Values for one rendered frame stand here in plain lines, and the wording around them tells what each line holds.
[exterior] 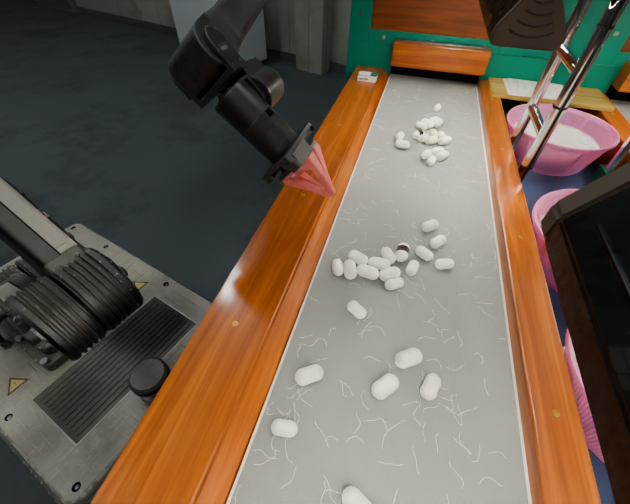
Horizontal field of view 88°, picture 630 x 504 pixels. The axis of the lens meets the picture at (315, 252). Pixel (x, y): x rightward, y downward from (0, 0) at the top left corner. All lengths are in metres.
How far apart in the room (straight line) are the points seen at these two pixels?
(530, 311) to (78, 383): 0.84
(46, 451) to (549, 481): 0.78
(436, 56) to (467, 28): 0.12
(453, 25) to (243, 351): 1.17
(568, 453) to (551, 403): 0.05
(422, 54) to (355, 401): 1.08
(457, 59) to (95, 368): 1.30
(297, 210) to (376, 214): 0.16
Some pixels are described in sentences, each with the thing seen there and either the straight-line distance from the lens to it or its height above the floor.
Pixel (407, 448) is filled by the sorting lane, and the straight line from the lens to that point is 0.44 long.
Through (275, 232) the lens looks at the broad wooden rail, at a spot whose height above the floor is 0.77.
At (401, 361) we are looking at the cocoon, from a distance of 0.45.
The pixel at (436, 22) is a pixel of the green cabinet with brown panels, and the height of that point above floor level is 0.91.
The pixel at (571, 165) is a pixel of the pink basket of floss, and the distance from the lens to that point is 1.07.
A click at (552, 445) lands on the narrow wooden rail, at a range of 0.48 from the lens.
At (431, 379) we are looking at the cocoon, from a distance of 0.45.
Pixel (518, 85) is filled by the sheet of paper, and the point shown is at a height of 0.78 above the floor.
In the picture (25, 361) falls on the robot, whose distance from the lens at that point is 0.97.
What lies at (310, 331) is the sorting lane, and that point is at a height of 0.74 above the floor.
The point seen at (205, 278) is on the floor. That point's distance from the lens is 1.55.
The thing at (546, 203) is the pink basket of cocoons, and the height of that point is 0.75.
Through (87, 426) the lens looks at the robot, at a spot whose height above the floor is 0.48.
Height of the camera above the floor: 1.16
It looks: 47 degrees down
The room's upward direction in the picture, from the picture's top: 1 degrees clockwise
